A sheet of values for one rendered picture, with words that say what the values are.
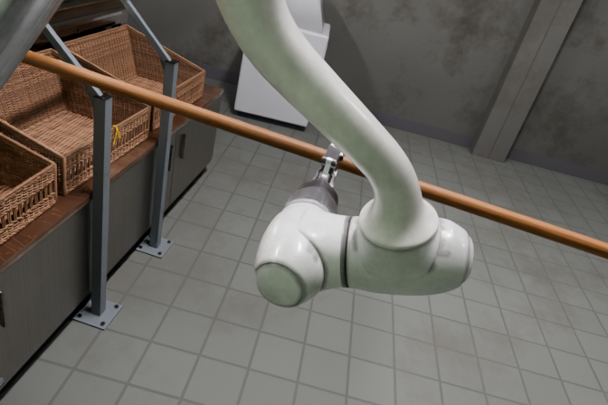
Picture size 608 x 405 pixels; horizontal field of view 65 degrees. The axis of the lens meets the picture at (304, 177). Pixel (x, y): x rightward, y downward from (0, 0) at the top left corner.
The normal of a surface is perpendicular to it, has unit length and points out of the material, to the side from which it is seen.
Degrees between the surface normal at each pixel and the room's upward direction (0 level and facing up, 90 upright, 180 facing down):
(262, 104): 90
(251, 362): 0
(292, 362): 0
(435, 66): 90
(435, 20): 90
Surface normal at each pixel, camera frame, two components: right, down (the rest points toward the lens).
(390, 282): -0.22, 0.58
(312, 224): 0.03, -0.85
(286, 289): -0.19, 0.40
